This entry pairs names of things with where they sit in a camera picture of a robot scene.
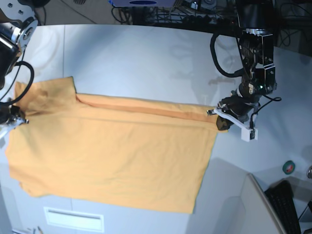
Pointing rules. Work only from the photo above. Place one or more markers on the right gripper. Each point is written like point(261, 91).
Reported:
point(11, 114)

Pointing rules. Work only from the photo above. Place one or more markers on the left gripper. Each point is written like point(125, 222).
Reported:
point(237, 105)

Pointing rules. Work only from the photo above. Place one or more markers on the orange t-shirt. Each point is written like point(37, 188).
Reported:
point(122, 151)

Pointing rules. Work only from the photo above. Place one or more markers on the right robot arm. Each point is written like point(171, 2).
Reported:
point(17, 25)

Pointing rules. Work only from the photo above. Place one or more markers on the green tape roll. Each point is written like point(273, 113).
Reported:
point(288, 167)

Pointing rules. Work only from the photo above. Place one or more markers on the black keyboard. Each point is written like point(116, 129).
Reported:
point(281, 199)

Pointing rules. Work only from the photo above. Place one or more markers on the metal knob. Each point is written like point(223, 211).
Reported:
point(309, 172)

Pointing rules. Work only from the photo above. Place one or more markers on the white partition panel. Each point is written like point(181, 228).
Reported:
point(260, 214)

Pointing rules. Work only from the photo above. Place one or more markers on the white recessed table tray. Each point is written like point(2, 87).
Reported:
point(74, 220)

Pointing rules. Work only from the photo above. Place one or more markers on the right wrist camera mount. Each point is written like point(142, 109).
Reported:
point(9, 126)

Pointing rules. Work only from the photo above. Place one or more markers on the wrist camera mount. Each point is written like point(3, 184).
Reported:
point(9, 126)
point(248, 129)

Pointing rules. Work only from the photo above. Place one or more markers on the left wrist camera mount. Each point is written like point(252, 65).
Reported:
point(248, 129)

